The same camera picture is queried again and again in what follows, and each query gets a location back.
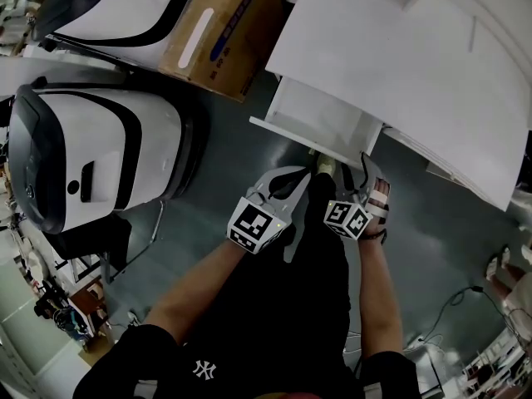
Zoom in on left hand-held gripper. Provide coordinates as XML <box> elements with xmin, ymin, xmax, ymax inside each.
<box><xmin>226</xmin><ymin>165</ymin><xmax>313</xmax><ymax>264</ymax></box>

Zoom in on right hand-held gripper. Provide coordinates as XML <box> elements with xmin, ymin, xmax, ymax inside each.
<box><xmin>323</xmin><ymin>151</ymin><xmax>383</xmax><ymax>241</ymax></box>

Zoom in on white desk drawer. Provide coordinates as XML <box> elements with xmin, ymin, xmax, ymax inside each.
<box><xmin>248</xmin><ymin>76</ymin><xmax>384</xmax><ymax>170</ymax></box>

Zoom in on person's left forearm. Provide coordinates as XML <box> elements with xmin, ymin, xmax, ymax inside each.
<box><xmin>142</xmin><ymin>234</ymin><xmax>251</xmax><ymax>348</ymax></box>

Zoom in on person's right forearm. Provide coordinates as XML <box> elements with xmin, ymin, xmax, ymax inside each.
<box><xmin>356</xmin><ymin>235</ymin><xmax>407</xmax><ymax>362</ymax></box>

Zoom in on white desk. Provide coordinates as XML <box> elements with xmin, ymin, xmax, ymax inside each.
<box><xmin>264</xmin><ymin>0</ymin><xmax>532</xmax><ymax>214</ymax></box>

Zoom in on person's right hand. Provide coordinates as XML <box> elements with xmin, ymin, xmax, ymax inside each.
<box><xmin>364</xmin><ymin>178</ymin><xmax>392</xmax><ymax>235</ymax></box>

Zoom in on person's pale shoe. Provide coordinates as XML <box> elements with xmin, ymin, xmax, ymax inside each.
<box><xmin>314</xmin><ymin>153</ymin><xmax>338</xmax><ymax>177</ymax></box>

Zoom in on black wristband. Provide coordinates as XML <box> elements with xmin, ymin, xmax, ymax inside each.
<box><xmin>358</xmin><ymin>228</ymin><xmax>389</xmax><ymax>246</ymax></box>

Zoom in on person's black trousers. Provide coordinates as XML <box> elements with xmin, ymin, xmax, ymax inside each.
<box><xmin>181</xmin><ymin>171</ymin><xmax>352</xmax><ymax>373</ymax></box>

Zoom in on brown cardboard box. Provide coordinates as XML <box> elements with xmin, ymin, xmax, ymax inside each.
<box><xmin>156</xmin><ymin>0</ymin><xmax>288</xmax><ymax>104</ymax></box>

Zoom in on white power strip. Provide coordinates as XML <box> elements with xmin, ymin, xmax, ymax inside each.
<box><xmin>405</xmin><ymin>333</ymin><xmax>433</xmax><ymax>351</ymax></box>

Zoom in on large white and black machine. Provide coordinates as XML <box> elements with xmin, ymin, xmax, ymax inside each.
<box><xmin>32</xmin><ymin>0</ymin><xmax>196</xmax><ymax>60</ymax></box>
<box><xmin>7</xmin><ymin>76</ymin><xmax>209</xmax><ymax>237</ymax></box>

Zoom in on black t-shirt with white logo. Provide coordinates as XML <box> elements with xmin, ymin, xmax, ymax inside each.
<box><xmin>71</xmin><ymin>323</ymin><xmax>421</xmax><ymax>399</ymax></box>

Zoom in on black floor cable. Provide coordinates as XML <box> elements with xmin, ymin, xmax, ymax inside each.
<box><xmin>415</xmin><ymin>283</ymin><xmax>515</xmax><ymax>348</ymax></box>

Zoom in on grey metal frame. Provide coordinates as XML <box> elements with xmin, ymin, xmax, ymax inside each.
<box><xmin>98</xmin><ymin>199</ymin><xmax>168</xmax><ymax>285</ymax></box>

